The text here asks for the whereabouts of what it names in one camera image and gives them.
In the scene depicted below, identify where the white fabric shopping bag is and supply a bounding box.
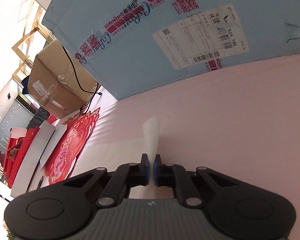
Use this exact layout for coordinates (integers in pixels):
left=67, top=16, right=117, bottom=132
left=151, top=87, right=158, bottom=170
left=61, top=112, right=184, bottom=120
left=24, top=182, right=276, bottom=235
left=72, top=117, right=160, bottom=199

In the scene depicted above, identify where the red paper decoration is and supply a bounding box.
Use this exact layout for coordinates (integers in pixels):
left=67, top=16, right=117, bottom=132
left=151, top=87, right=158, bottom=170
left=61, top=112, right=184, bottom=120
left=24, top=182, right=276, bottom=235
left=44, top=108, right=100, bottom=185

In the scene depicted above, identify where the white paper sheet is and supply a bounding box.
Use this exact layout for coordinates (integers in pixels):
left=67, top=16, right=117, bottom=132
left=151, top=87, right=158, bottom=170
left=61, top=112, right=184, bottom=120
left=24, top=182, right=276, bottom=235
left=11, top=121, right=67, bottom=198

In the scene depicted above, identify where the red paper box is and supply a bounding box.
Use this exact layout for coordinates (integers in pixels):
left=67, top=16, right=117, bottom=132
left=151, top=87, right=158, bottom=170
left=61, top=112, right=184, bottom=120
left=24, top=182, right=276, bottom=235
left=4, top=127, right=39, bottom=189

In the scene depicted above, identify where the taped brown cardboard box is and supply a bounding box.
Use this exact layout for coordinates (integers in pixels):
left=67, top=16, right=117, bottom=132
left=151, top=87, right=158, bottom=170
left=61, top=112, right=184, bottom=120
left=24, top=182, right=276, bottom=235
left=27, top=40, right=99, bottom=119

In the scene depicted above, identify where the large light blue carton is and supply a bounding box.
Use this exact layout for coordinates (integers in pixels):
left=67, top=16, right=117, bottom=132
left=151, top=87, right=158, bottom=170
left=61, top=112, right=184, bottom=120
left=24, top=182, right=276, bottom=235
left=43, top=0, right=300, bottom=100

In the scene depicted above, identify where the black cable left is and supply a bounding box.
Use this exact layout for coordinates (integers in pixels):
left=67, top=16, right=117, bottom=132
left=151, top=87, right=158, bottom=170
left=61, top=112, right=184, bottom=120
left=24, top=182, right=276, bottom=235
left=61, top=44, right=102, bottom=113

